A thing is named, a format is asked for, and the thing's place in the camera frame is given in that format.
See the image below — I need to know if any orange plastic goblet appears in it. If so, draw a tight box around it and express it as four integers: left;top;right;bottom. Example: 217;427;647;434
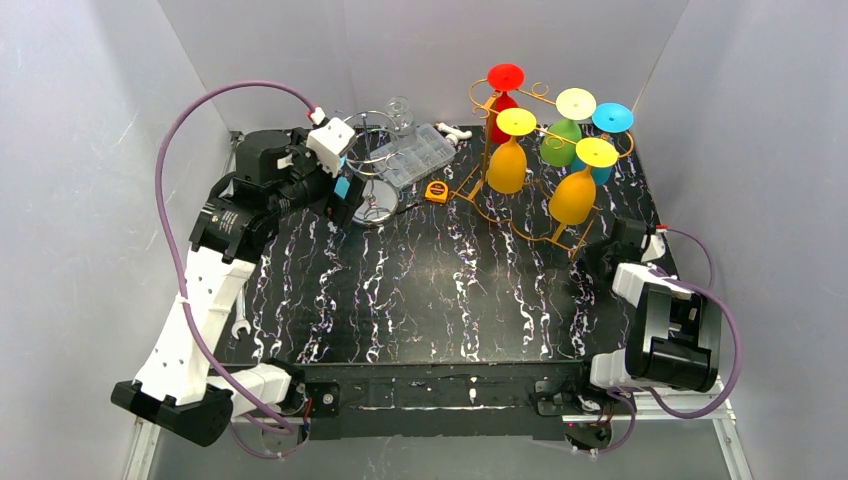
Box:
549;153;618;225
486;107;537;194

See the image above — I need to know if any chrome spiral glass rack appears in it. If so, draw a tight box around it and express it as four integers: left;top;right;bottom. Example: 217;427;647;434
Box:
344;110;400;228

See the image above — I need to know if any clear glass wine glass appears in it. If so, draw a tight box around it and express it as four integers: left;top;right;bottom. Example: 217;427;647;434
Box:
385;96;417;151

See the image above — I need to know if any gold wire glass rack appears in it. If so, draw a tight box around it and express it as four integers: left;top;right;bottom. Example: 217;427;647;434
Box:
448;76;635;259

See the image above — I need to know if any green plastic goblet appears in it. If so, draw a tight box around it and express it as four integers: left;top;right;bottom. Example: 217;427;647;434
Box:
540;88;597;167

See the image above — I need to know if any blue plastic goblet back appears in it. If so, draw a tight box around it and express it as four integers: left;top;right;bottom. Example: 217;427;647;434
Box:
573;102;634;186

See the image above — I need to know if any blue plastic goblet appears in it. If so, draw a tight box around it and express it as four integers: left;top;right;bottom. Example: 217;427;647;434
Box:
334;156;350;200
573;102;634;186

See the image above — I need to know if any red plastic goblet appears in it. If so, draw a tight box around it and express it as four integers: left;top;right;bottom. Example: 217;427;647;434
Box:
487;63;525;145

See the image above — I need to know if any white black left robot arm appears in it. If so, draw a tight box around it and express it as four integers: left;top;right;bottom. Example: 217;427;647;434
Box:
111;121;365;447

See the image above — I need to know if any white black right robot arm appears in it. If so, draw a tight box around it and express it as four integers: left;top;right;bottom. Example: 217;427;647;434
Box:
583;217;721;392

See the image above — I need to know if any yellow tape measure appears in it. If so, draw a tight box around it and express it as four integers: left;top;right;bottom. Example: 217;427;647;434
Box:
425;180;450;204

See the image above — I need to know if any clear plastic parts box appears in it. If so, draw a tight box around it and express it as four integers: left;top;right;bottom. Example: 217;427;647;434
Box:
369;124;456;189

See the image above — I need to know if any white small tool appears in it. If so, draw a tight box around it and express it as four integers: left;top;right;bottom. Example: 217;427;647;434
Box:
434;122;472;146

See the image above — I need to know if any silver open-end wrench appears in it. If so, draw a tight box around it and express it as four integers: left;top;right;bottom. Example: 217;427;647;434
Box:
231;291;252;340

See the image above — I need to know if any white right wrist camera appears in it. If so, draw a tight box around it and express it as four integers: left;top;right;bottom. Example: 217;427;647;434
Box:
641;225;667;263

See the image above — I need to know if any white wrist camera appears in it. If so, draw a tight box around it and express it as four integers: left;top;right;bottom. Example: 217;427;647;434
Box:
306;107;356;178
641;225;667;263

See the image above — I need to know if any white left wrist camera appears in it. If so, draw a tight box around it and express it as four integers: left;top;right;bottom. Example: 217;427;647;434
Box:
306;107;356;178

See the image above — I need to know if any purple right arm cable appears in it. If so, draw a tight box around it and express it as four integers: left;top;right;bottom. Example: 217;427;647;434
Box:
596;227;743;455

